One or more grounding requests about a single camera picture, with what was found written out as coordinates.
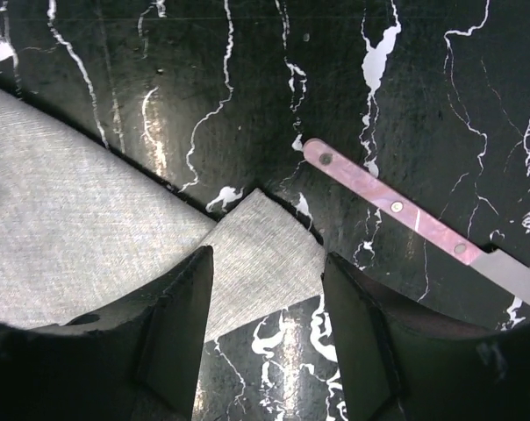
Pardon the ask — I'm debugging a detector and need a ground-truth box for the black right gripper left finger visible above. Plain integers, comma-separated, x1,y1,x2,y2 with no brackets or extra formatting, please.
0,246,213,420

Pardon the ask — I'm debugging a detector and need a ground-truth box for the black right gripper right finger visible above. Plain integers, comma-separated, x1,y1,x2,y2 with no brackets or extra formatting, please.
321,253,530,420

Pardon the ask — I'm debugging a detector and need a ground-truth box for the grey cloth napkin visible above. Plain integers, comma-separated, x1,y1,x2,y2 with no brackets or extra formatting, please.
0,89,325,340

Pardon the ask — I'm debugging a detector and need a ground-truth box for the pink handled knife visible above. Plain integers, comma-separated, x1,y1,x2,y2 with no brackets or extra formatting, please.
303,138,530,305

